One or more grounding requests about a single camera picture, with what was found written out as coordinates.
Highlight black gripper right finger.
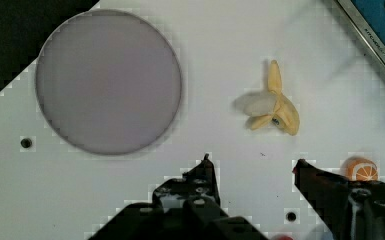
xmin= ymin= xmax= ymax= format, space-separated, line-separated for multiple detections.
xmin=292 ymin=159 xmax=385 ymax=240

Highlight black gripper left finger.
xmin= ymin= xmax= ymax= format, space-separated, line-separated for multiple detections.
xmin=88 ymin=155 xmax=268 ymax=240

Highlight round purple plate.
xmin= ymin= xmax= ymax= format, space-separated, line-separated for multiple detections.
xmin=35 ymin=9 xmax=183 ymax=155

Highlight silver toaster oven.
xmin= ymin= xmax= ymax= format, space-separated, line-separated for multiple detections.
xmin=332 ymin=0 xmax=385 ymax=72

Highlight plush red ketchup bottle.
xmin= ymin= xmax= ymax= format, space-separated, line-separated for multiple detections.
xmin=270 ymin=235 xmax=294 ymax=240

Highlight plush orange half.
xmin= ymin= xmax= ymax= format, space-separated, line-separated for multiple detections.
xmin=345 ymin=157 xmax=379 ymax=181

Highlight plush peeled banana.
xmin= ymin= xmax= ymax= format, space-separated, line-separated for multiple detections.
xmin=234 ymin=60 xmax=300 ymax=136

